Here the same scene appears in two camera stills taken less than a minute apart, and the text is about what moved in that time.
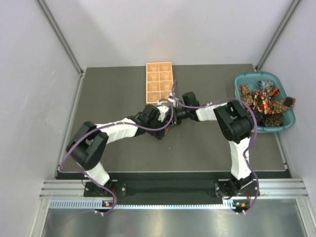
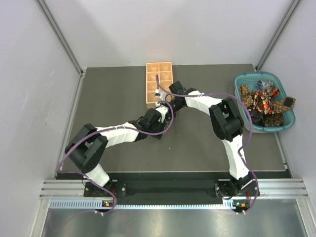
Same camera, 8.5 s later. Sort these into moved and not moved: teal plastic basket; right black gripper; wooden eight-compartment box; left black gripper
Moved: right black gripper
Not moved: teal plastic basket; left black gripper; wooden eight-compartment box
